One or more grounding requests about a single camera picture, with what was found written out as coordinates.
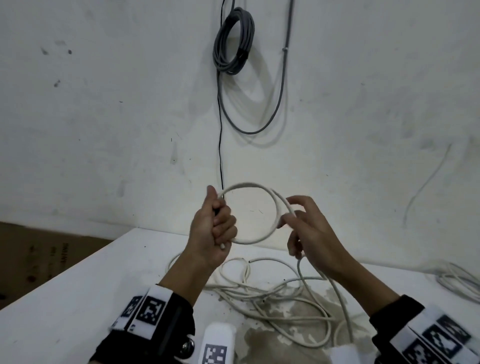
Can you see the person's right hand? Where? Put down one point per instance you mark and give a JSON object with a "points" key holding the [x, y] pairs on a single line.
{"points": [[318, 243]]}

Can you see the person's left hand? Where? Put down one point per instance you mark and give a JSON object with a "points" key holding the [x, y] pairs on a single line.
{"points": [[208, 232]]}

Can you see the person's right forearm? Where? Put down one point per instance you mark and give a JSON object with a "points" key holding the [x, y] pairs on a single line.
{"points": [[363, 292]]}

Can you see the person's left forearm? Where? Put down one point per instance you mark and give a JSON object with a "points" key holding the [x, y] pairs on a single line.
{"points": [[187, 281]]}

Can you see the brown cardboard box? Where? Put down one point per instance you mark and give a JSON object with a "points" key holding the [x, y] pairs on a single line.
{"points": [[45, 262]]}

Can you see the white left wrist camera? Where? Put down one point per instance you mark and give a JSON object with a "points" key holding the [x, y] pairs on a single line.
{"points": [[217, 341]]}

